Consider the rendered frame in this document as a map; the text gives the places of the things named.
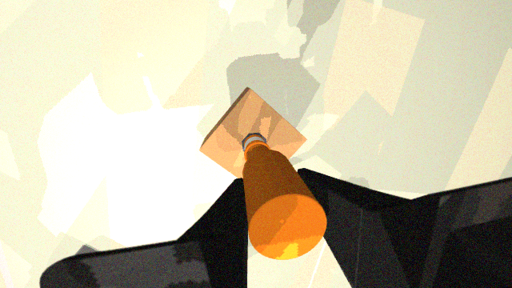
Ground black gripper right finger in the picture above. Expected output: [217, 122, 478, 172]
[298, 168, 512, 288]

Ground tan square block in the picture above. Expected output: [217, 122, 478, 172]
[199, 87, 307, 178]

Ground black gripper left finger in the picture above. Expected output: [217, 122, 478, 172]
[39, 178, 248, 288]

